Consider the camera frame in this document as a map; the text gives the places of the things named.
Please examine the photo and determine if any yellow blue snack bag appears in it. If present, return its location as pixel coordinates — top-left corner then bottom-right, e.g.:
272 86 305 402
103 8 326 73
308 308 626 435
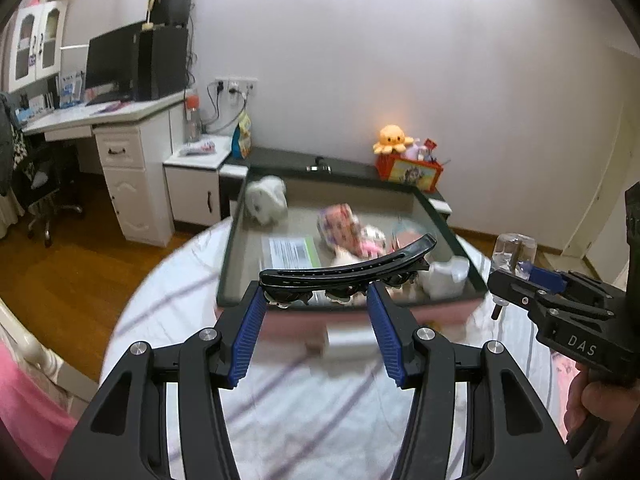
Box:
231 111 253 160

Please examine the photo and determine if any pink storage box dark rim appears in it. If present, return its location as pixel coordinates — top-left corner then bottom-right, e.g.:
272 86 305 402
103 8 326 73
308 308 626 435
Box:
215 175 488 328

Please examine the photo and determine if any black computer monitor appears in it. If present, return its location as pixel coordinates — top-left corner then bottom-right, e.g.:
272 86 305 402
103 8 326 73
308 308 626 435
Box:
84 21 146 103

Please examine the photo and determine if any pink blanket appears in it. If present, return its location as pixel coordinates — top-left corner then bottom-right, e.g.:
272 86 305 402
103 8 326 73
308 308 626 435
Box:
0 340 76 480

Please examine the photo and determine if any red picture box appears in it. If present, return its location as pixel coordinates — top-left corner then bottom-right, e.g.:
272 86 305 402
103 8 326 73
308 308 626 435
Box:
376 152 444 193

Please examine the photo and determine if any low cabinet dark top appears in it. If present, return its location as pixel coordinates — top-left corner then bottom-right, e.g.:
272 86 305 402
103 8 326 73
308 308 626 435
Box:
220 146 453 221

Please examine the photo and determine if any white green leaflet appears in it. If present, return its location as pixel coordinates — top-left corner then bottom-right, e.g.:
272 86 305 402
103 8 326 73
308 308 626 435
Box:
261 236 322 272

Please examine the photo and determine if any grey patterned jacket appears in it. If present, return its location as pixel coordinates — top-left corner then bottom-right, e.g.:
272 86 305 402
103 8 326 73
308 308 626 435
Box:
0 91 31 196

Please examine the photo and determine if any white desk with drawers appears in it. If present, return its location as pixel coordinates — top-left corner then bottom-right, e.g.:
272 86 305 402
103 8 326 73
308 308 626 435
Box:
22 91 188 248

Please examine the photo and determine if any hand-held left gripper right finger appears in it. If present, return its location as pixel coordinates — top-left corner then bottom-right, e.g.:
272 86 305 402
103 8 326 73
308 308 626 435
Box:
366 282 578 480

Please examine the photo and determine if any white pink block figure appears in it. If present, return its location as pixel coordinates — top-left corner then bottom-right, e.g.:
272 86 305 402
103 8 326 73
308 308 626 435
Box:
360 225 388 256

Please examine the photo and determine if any black computer tower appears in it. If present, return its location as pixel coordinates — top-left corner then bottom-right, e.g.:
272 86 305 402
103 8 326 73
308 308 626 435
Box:
136 26 190 102

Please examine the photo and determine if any white wall socket strip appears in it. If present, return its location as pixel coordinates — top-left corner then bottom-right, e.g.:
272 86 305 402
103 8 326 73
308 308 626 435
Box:
215 76 259 97

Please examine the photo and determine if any cream bed frame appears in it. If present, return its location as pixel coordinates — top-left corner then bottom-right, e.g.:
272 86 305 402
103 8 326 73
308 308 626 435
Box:
0 300 101 406

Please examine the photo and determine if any black hair clip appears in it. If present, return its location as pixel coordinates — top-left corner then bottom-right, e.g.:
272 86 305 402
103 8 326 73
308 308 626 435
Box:
258 233 437 307

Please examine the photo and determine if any small clear bottle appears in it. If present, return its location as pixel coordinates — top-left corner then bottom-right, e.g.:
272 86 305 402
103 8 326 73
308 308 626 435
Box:
491 233 538 320

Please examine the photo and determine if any white glass-door cabinet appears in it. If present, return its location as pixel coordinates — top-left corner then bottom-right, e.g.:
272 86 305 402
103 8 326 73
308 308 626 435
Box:
10 0 68 83

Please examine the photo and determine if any pink white packet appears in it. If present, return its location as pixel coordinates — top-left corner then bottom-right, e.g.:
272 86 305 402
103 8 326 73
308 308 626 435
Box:
177 141 217 157

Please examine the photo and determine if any pink dress block figure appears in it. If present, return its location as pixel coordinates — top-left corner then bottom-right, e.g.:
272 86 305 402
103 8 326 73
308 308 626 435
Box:
316 202 362 251

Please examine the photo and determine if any black power cable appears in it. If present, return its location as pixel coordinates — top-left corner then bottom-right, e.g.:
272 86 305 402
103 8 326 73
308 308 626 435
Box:
205 82 251 136

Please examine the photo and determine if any clear bottle red cap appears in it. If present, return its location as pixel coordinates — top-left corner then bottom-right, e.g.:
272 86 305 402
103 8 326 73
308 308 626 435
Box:
184 89 202 143

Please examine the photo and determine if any person's right hand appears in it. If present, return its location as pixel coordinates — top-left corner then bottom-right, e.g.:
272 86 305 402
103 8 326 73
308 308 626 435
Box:
565 367 640 443

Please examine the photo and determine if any white striped quilt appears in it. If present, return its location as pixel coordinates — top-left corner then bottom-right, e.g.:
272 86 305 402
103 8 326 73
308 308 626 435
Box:
100 215 571 480

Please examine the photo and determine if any orange octopus plush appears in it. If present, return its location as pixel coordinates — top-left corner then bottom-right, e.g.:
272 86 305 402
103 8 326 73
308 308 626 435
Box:
372 125 415 155

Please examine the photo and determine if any white nightstand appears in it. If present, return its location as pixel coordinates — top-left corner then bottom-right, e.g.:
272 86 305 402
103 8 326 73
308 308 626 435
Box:
162 137 236 226

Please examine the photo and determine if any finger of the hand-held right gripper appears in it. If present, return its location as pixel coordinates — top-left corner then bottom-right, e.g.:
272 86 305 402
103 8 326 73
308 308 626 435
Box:
529 266 623 295
487 269 616 321

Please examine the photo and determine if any black box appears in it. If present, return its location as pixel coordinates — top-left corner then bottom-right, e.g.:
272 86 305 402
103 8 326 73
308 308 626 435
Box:
150 0 193 28

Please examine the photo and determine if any blue white packet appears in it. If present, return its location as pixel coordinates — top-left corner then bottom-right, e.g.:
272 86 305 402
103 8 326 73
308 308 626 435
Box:
59 71 83 108

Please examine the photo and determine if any white animal figurine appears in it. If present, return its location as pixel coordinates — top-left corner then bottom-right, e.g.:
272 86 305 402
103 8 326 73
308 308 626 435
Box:
245 175 289 225

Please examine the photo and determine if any white charger adapter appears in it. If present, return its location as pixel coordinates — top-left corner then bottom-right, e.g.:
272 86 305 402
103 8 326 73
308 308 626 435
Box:
325 326 372 356

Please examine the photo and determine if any black office chair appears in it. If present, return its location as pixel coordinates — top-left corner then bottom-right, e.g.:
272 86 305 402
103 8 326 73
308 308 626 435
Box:
12 135 86 248

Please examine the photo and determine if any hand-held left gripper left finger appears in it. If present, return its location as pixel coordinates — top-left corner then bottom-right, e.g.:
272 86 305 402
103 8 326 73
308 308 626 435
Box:
52 280 271 480

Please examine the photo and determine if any white plastic container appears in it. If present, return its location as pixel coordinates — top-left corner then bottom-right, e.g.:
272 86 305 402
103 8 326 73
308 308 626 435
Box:
424 256 471 297

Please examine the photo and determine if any pink printed cloth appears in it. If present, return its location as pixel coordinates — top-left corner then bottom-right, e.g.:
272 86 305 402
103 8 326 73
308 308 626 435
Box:
550 352 578 413

